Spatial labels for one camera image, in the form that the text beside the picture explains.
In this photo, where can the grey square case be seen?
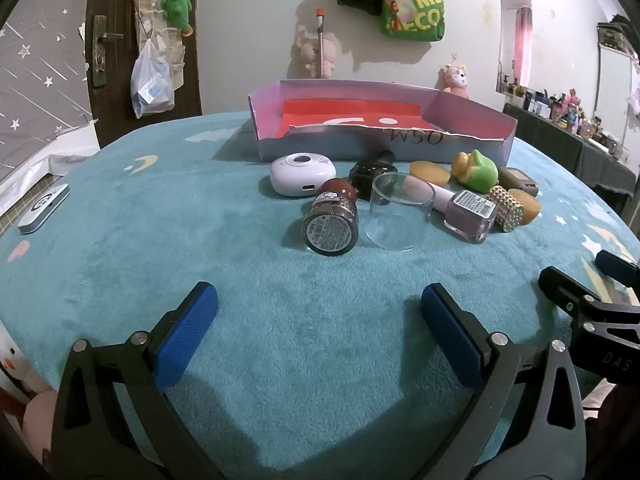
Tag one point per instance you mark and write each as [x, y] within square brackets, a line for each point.
[515, 179]

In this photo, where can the white rounded earbud case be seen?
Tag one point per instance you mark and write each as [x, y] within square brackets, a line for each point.
[292, 176]

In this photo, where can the pink plush bear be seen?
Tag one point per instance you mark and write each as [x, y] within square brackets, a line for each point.
[330, 52]

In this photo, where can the grey star print curtain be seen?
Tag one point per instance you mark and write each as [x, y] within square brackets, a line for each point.
[35, 60]

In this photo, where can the green tote bag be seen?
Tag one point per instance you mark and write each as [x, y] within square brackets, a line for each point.
[420, 10]

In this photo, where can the translucent plastic bag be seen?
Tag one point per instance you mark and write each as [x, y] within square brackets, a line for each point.
[150, 85]

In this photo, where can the row of cosmetics bottles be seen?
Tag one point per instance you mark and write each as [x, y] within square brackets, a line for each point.
[565, 107]

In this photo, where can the purple cardboard box red bottom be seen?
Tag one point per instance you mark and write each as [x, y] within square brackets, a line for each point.
[350, 112]

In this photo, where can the green plush dinosaur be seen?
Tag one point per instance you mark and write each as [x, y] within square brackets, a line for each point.
[176, 7]

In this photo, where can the white flat device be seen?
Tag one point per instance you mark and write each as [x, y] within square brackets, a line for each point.
[42, 208]

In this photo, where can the black wrist watch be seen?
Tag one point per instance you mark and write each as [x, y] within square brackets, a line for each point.
[362, 176]

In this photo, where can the gold magnetic ball cube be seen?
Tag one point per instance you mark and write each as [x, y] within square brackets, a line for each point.
[507, 208]

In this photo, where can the white plastic sheet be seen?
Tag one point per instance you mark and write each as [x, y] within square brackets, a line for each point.
[55, 150]

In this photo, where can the clear glass cup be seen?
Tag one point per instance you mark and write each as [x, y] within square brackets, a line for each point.
[400, 191]

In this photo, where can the pink plush toy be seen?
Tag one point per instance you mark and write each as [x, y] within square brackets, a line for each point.
[37, 420]

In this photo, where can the nail polish bottle pink cap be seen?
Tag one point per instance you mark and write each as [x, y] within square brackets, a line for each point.
[470, 216]

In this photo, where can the green frog toy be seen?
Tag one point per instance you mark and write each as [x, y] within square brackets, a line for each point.
[480, 172]

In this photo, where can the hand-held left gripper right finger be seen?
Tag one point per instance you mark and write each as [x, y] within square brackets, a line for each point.
[450, 335]

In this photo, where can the brown jar with red lid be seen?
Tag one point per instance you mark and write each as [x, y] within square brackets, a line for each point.
[330, 230]

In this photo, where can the wall mirror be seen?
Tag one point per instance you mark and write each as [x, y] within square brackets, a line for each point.
[515, 35]

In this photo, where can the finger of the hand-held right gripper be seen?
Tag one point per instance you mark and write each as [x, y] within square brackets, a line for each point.
[620, 269]
[557, 285]

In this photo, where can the dark cloth covered table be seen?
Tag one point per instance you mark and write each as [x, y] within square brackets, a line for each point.
[590, 160]

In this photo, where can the pink plush with horns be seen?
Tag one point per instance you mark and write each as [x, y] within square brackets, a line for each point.
[456, 80]

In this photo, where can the white penguin plush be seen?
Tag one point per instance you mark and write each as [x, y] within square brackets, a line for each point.
[12, 360]

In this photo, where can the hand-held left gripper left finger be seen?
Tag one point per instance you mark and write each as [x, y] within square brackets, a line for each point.
[187, 335]

